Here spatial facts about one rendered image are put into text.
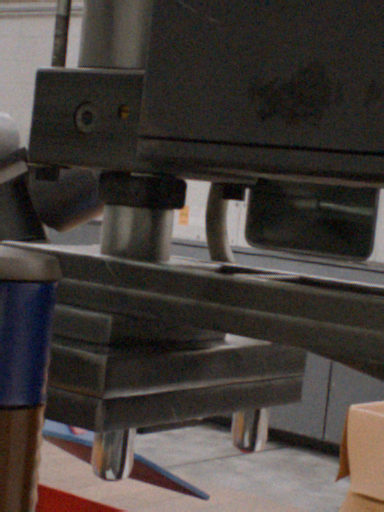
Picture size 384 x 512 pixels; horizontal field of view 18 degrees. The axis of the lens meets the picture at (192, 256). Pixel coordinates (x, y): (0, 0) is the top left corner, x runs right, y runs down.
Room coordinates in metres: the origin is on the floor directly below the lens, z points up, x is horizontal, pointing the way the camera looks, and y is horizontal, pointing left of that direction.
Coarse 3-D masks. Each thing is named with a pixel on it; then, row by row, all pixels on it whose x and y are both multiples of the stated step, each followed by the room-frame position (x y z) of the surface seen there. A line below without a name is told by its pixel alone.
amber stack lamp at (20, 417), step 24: (0, 408) 0.32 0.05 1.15; (24, 408) 0.33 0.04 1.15; (0, 432) 0.32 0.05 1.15; (24, 432) 0.32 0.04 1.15; (0, 456) 0.32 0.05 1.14; (24, 456) 0.33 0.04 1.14; (0, 480) 0.32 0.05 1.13; (24, 480) 0.33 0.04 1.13; (0, 504) 0.32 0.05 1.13; (24, 504) 0.33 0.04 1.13
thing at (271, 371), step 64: (128, 192) 0.60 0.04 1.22; (64, 256) 0.60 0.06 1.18; (128, 256) 0.61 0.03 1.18; (64, 320) 0.59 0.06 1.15; (128, 320) 0.58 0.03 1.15; (192, 320) 0.55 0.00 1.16; (256, 320) 0.53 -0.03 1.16; (320, 320) 0.51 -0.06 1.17; (64, 384) 0.55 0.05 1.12; (128, 384) 0.55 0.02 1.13; (192, 384) 0.59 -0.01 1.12; (256, 384) 0.64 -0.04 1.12; (128, 448) 0.56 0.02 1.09; (256, 448) 0.66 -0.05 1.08
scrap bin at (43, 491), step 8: (40, 488) 1.00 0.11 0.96; (48, 488) 0.99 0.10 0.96; (56, 488) 0.99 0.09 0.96; (40, 496) 1.00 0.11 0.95; (48, 496) 0.99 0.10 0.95; (56, 496) 0.99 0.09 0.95; (64, 496) 0.98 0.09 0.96; (72, 496) 0.98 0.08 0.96; (80, 496) 0.97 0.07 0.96; (40, 504) 1.00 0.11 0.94; (48, 504) 0.99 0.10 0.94; (56, 504) 0.99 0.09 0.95; (64, 504) 0.98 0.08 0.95; (72, 504) 0.98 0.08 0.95; (80, 504) 0.97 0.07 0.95; (88, 504) 0.97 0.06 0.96; (96, 504) 0.96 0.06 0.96; (104, 504) 0.96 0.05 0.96
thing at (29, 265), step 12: (0, 252) 0.32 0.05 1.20; (12, 252) 0.33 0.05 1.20; (24, 252) 0.33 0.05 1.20; (0, 264) 0.32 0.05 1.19; (12, 264) 0.32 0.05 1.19; (24, 264) 0.32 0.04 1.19; (36, 264) 0.32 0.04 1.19; (48, 264) 0.33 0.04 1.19; (0, 276) 0.32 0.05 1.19; (12, 276) 0.32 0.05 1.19; (24, 276) 0.32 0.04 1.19; (36, 276) 0.32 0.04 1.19; (48, 276) 0.33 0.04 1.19; (60, 276) 0.33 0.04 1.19
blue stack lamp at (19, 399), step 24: (0, 288) 0.32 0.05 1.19; (24, 288) 0.32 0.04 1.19; (48, 288) 0.33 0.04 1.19; (0, 312) 0.32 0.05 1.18; (24, 312) 0.32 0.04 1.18; (48, 312) 0.33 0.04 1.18; (0, 336) 0.32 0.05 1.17; (24, 336) 0.32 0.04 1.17; (48, 336) 0.33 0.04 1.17; (0, 360) 0.32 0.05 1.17; (24, 360) 0.32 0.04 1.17; (48, 360) 0.33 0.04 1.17; (0, 384) 0.32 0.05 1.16; (24, 384) 0.32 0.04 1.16
